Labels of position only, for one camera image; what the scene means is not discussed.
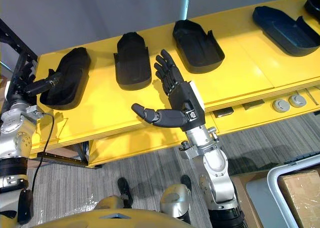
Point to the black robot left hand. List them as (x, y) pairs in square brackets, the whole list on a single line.
[(40, 86)]

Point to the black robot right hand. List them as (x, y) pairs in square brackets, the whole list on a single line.
[(185, 100)]

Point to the black plastic housing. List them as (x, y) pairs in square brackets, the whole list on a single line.
[(197, 48), (72, 73), (313, 6), (132, 63)]

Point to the yellow shelf board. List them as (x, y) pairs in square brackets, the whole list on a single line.
[(250, 73), (262, 119)]

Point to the dark flat plate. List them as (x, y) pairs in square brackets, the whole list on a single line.
[(253, 104), (224, 112)]

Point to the grey round disc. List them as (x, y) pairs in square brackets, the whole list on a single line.
[(297, 101), (281, 105)]

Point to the silver robot right leg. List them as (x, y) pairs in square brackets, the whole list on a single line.
[(175, 198)]

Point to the flat brown cardboard sheet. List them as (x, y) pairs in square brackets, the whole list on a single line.
[(243, 200)]

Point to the dark blue plastic housing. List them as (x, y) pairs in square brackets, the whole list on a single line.
[(282, 30)]

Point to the white plastic bin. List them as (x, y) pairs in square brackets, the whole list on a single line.
[(275, 185)]

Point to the robot torso shell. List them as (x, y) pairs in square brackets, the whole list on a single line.
[(120, 219)]

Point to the brown cardboard box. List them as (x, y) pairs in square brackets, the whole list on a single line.
[(302, 195)]

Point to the black metal rack frame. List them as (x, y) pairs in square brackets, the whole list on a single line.
[(17, 53)]

